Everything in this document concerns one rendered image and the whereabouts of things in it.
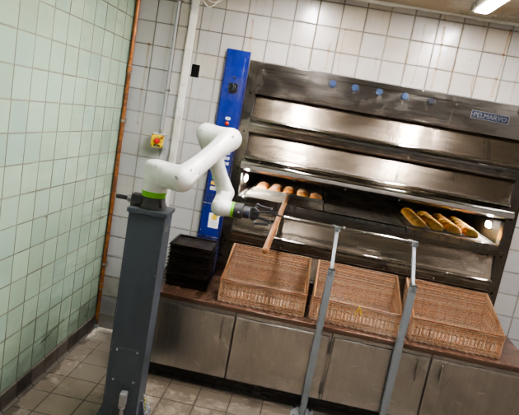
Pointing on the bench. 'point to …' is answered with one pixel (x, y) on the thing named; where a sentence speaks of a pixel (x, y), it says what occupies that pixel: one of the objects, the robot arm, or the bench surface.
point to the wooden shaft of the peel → (274, 226)
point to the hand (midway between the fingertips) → (278, 218)
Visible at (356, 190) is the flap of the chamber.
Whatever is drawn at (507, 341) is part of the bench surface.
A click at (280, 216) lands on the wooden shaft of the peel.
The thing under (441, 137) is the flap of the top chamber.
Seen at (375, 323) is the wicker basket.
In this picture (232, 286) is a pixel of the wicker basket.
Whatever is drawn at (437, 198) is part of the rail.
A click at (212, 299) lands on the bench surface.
